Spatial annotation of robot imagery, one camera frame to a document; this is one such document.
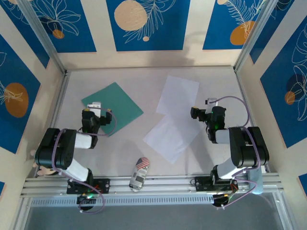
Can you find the black connector board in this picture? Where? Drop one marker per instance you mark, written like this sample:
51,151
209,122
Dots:
84,200
219,202

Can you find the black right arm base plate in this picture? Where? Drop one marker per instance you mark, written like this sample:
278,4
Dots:
201,183

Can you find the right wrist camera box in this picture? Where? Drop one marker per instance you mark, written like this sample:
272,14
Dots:
211,101

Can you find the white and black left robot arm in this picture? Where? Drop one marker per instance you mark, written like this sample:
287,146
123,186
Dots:
81,141

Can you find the aluminium side rail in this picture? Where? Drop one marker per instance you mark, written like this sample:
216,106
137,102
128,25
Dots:
241,86
60,95

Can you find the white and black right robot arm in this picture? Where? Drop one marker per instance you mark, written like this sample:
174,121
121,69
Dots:
242,148

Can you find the blue-grey sponge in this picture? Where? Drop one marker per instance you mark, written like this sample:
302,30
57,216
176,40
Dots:
255,184

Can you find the aluminium frame post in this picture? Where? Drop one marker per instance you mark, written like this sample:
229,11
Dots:
255,33
43,33

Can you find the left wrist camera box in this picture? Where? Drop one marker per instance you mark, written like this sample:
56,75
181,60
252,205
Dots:
94,105

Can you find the white paper sheet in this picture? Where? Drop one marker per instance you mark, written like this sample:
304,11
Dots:
178,95
171,139

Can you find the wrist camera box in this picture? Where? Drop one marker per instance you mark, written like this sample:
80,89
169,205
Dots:
211,101
94,105

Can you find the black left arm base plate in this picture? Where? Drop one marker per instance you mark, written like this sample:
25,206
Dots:
104,185

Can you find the aluminium front rail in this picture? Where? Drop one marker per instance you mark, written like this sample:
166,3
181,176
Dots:
168,184

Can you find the plush doll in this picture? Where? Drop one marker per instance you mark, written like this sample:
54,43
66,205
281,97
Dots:
45,171

